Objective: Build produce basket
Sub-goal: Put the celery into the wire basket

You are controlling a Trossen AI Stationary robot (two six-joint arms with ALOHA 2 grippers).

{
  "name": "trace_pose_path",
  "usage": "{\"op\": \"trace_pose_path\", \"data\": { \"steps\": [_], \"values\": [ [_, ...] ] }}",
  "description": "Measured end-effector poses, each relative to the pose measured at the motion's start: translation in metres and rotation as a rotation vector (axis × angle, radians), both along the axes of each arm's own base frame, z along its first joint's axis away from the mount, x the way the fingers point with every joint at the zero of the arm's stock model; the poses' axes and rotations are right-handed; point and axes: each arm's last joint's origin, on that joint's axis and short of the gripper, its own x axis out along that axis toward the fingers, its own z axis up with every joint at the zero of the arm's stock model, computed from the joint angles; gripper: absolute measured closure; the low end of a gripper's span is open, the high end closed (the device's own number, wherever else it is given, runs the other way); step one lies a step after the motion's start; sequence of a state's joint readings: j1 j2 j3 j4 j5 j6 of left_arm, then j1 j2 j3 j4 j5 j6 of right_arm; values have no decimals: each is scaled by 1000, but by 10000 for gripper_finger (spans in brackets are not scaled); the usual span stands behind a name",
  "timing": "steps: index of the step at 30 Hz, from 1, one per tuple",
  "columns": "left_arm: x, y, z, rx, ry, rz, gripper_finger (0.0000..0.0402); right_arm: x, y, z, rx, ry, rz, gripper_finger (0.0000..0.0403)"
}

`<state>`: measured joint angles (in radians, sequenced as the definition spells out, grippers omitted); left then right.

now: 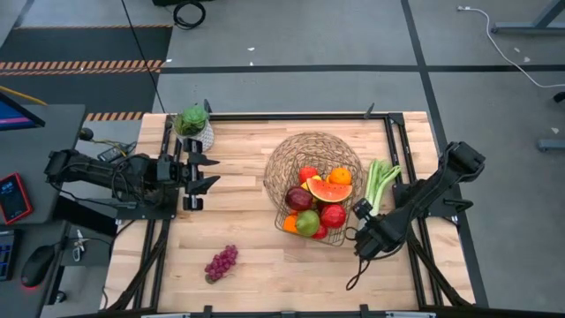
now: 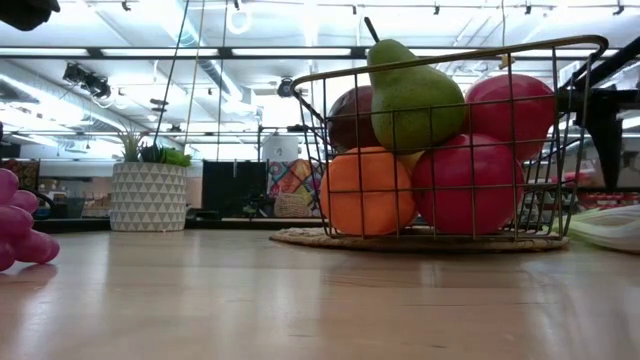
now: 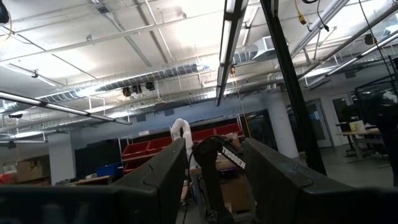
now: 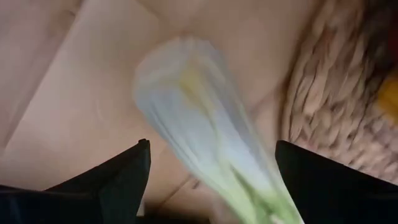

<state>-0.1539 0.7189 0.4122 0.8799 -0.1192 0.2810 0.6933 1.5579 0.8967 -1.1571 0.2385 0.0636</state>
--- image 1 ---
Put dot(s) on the silver metal bar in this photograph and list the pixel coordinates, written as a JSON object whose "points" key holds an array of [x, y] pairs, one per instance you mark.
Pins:
{"points": [[165, 315], [410, 315]]}

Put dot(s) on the computer monitor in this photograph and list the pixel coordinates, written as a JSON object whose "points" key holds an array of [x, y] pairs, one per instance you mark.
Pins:
{"points": [[13, 117]]}

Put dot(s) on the red tomato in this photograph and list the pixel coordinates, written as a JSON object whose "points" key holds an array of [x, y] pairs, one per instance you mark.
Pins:
{"points": [[308, 173]]}

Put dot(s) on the black computer mouse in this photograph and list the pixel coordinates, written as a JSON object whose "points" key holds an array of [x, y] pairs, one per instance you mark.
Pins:
{"points": [[37, 265]]}

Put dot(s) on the round woven placemat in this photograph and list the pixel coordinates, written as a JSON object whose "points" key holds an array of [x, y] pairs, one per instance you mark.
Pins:
{"points": [[309, 143]]}

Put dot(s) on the pale green celery stalk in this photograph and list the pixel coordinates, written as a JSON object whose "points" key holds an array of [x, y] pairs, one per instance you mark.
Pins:
{"points": [[379, 181]]}

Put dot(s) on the purple grape bunch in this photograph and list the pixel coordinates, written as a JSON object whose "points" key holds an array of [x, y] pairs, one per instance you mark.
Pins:
{"points": [[220, 265]]}

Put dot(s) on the yellow bell pepper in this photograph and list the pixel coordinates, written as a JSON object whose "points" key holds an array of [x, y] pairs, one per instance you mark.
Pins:
{"points": [[304, 185]]}

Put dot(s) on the succulent in white patterned pot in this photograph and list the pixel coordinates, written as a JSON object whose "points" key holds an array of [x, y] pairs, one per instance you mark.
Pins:
{"points": [[192, 121]]}

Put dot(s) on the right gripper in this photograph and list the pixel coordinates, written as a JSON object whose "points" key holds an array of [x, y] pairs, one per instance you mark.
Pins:
{"points": [[375, 236]]}

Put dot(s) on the red tablet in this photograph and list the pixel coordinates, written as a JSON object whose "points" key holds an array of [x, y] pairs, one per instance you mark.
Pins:
{"points": [[13, 199]]}

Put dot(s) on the black caster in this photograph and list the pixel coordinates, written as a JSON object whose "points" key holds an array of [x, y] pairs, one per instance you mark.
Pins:
{"points": [[61, 297], [560, 96]]}

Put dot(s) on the dark red bell pepper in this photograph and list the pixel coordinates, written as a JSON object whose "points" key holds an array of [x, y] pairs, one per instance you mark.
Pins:
{"points": [[299, 199]]}

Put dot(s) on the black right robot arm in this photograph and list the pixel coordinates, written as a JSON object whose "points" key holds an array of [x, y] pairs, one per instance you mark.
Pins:
{"points": [[437, 190]]}

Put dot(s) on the black aluminium rig frame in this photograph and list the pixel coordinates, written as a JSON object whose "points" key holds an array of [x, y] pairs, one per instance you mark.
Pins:
{"points": [[247, 117]]}

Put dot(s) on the silver carabiner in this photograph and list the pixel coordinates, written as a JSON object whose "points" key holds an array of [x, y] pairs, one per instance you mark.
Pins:
{"points": [[78, 254]]}

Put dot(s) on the grey metal foot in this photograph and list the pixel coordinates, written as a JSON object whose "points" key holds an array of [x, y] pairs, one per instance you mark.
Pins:
{"points": [[552, 146]]}

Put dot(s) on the black keyboard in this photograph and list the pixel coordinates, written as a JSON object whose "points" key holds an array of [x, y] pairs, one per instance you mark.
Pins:
{"points": [[6, 256]]}

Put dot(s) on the watermelon slice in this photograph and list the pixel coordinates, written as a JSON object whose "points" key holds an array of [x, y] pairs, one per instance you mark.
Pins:
{"points": [[329, 191]]}

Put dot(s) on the black power adapter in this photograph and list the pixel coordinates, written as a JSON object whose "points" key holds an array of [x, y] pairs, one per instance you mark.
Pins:
{"points": [[110, 153]]}

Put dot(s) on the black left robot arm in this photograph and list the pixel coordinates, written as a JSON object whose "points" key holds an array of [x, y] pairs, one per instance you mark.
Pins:
{"points": [[110, 172]]}

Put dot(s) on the round orange fruit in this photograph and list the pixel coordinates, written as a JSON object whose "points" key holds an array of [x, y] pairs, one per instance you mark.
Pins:
{"points": [[340, 176]]}

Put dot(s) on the black hazard-striped floor mat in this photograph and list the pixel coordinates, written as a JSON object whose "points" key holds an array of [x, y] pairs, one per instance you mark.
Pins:
{"points": [[88, 44]]}

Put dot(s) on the orange bell pepper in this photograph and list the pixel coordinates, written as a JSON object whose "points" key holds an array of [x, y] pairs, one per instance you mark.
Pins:
{"points": [[290, 224]]}

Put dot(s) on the grey desk leg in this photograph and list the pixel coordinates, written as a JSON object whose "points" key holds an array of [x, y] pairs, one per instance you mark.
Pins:
{"points": [[521, 30]]}

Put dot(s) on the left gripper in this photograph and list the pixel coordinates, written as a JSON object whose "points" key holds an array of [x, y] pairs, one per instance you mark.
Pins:
{"points": [[174, 172]]}

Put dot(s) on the green pear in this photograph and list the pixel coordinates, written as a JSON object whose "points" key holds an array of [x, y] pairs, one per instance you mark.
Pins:
{"points": [[307, 223]]}

